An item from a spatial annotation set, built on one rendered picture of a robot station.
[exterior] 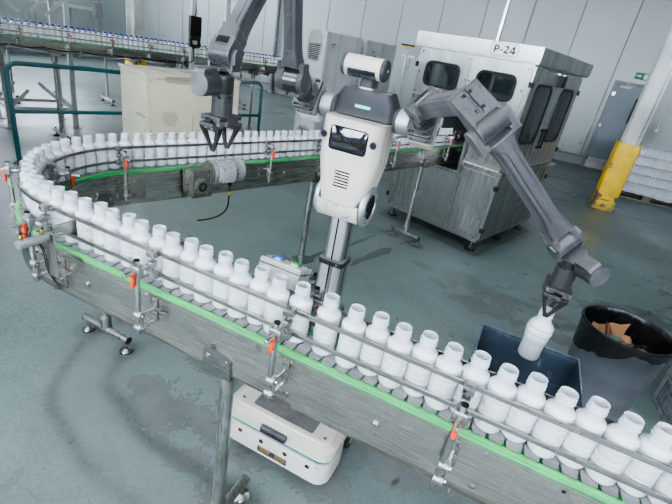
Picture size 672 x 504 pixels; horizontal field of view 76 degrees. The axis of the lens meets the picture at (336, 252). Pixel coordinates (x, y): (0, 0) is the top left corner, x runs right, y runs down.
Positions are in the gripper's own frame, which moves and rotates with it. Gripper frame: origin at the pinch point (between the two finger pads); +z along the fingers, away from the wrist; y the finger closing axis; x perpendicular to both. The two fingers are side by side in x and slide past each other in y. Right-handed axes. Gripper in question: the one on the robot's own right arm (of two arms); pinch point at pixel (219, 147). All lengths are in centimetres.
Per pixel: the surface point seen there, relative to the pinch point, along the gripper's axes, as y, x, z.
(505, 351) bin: -37, 95, 52
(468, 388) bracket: 21, 84, 28
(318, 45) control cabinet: -518, -242, -25
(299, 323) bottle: 18, 42, 33
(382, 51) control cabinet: -641, -187, -34
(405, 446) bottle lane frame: 21, 76, 51
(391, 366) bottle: 19, 67, 33
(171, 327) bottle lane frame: 21, 2, 51
